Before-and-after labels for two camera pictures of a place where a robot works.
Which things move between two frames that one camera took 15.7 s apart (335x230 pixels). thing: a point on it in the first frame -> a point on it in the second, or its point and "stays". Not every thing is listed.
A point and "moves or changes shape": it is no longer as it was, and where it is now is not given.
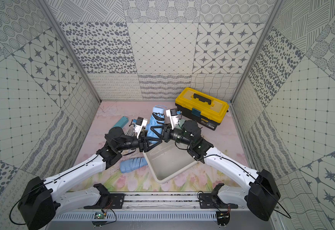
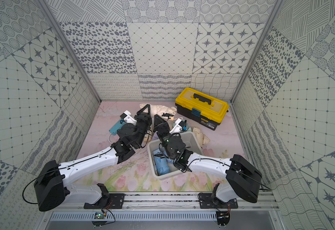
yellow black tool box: [195, 105] stays
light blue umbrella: [157, 118] moves or changes shape
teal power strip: [121, 122] stays
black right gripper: [166, 132] stays
